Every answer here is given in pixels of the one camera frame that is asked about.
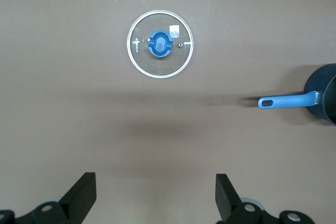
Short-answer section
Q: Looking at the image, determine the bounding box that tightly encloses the glass lid with blue knob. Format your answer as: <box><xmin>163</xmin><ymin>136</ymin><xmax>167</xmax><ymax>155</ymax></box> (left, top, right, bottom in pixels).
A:
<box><xmin>127</xmin><ymin>9</ymin><xmax>194</xmax><ymax>80</ymax></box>

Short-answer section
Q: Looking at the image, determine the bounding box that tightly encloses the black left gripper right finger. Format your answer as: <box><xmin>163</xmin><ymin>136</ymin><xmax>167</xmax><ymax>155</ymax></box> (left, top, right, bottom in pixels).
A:
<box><xmin>215</xmin><ymin>173</ymin><xmax>317</xmax><ymax>224</ymax></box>

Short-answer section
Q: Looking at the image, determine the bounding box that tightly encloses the dark pot with blue handle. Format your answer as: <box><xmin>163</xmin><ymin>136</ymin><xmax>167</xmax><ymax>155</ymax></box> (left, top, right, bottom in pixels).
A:
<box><xmin>257</xmin><ymin>63</ymin><xmax>336</xmax><ymax>127</ymax></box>

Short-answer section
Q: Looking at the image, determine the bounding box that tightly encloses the brown table cover sheet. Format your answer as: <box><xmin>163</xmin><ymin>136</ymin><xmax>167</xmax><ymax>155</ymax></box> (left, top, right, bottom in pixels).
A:
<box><xmin>0</xmin><ymin>0</ymin><xmax>336</xmax><ymax>224</ymax></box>

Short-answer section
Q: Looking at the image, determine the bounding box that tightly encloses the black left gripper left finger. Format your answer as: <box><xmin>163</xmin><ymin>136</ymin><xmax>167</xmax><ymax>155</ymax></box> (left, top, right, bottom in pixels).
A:
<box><xmin>0</xmin><ymin>172</ymin><xmax>97</xmax><ymax>224</ymax></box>

